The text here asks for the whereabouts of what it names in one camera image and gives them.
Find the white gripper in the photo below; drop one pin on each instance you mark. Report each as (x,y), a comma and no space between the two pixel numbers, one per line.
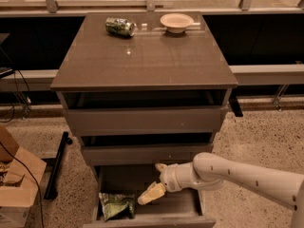
(169,179)

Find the green jalapeno chip bag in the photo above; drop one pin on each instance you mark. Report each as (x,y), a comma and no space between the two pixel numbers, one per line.
(116,204)

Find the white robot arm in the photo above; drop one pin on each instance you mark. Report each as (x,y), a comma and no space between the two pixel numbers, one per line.
(208,171)

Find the bottom grey drawer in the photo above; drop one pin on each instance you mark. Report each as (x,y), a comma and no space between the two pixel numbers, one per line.
(175,210)

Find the grey drawer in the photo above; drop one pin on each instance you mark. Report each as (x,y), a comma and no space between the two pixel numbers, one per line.
(143,154)
(101,122)
(175,210)

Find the middle grey drawer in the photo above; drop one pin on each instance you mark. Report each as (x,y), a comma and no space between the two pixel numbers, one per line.
(143,154)

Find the top grey drawer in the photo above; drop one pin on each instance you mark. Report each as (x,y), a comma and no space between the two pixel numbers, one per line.
(101,122)

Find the grey drawer cabinet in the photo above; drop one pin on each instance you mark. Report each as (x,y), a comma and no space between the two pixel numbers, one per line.
(152,69)

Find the black metal floor stand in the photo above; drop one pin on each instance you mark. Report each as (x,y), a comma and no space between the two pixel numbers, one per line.
(55,165)

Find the brown cardboard box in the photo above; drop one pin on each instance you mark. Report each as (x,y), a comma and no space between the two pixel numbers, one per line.
(21,172)

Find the beige paper bowl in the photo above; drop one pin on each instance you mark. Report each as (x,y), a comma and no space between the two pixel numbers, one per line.
(176,22)

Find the green soda can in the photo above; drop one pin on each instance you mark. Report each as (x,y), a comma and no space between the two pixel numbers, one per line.
(119,26)

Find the grey window ledge rail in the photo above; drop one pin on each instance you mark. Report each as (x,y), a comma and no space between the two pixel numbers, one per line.
(254,75)

